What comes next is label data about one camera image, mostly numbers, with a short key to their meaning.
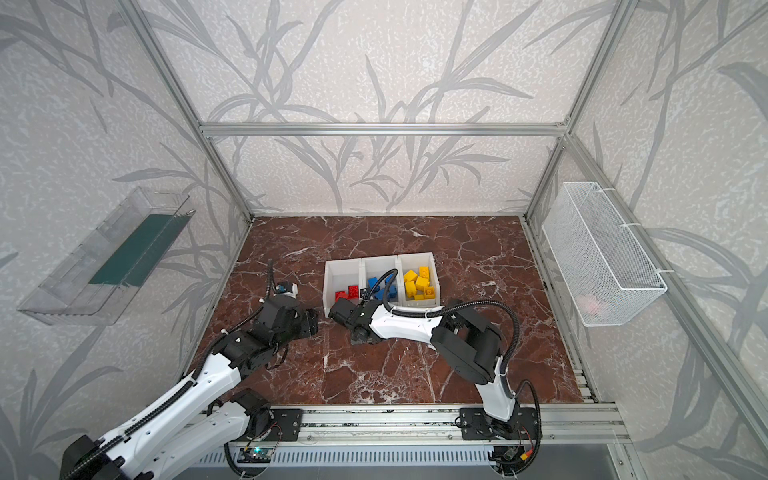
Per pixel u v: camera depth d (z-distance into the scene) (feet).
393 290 3.16
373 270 3.23
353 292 3.16
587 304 2.41
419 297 3.15
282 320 2.03
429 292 3.08
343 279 3.43
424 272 3.34
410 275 3.24
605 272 2.02
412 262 3.28
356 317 2.21
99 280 2.07
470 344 1.56
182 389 1.54
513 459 2.45
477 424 2.42
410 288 3.15
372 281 3.24
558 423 2.47
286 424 2.42
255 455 2.33
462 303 1.67
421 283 3.20
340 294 3.14
